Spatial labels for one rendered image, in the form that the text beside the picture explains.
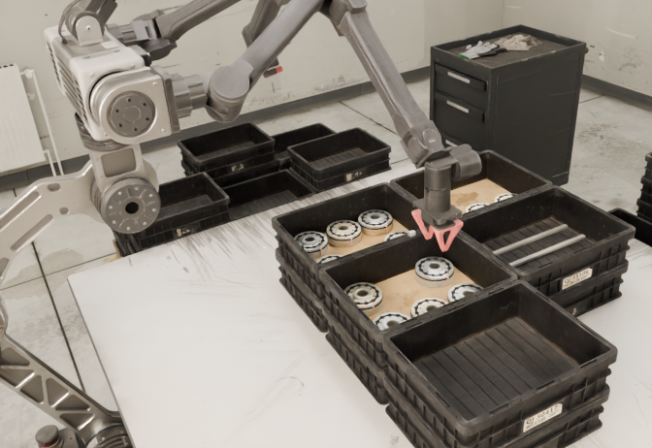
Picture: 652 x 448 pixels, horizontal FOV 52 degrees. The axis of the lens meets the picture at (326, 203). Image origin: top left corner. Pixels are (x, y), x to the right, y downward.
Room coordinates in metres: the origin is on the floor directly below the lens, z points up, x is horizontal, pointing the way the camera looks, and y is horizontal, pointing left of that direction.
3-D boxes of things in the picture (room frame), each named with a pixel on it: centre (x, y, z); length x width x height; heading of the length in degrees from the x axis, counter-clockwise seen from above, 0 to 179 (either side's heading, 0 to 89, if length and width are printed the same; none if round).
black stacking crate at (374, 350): (1.35, -0.21, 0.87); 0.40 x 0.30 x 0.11; 116
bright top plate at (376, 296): (1.37, -0.08, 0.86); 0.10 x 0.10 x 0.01
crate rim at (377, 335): (1.35, -0.21, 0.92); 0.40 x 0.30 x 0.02; 116
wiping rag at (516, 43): (3.32, -1.02, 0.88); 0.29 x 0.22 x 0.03; 118
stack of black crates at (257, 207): (2.64, 0.28, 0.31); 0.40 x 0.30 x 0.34; 118
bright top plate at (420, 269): (1.46, -0.28, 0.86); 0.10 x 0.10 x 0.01
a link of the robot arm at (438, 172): (1.29, -0.25, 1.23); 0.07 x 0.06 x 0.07; 117
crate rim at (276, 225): (1.62, -0.08, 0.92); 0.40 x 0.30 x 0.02; 116
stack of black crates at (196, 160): (3.00, 0.46, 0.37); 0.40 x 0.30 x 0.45; 118
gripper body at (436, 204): (1.28, -0.25, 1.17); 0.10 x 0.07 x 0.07; 25
